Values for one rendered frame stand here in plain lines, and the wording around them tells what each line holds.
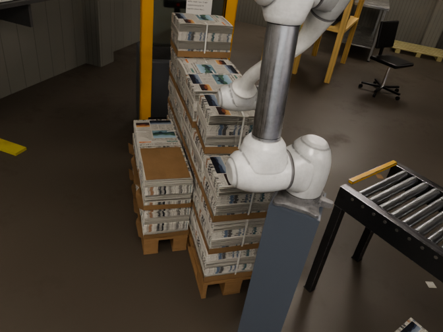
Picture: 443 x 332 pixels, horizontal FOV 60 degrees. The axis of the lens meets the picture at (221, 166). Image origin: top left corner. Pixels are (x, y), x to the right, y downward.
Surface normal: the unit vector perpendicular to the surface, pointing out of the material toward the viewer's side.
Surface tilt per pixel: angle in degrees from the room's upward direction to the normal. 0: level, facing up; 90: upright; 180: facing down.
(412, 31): 90
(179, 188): 90
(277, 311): 90
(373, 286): 0
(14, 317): 0
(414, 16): 90
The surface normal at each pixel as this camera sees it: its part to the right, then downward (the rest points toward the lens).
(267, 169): 0.26, 0.41
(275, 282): -0.35, 0.48
